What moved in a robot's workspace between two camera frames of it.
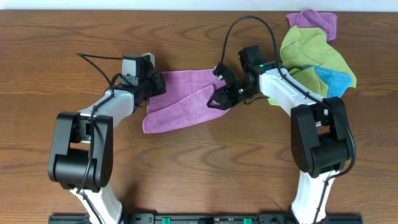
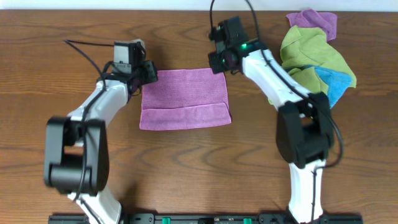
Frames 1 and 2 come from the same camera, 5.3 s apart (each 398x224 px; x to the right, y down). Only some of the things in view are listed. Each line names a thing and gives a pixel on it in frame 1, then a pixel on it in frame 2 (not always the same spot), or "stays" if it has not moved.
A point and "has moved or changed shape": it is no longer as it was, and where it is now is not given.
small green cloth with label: x=309 y=78 stays
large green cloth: x=308 y=46 stays
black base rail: x=206 y=218 stays
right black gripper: x=223 y=97 → x=214 y=61
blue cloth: x=336 y=82 stays
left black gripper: x=160 y=80 → x=152 y=75
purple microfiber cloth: x=183 y=102 has moved or changed shape
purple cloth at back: x=311 y=18 stays
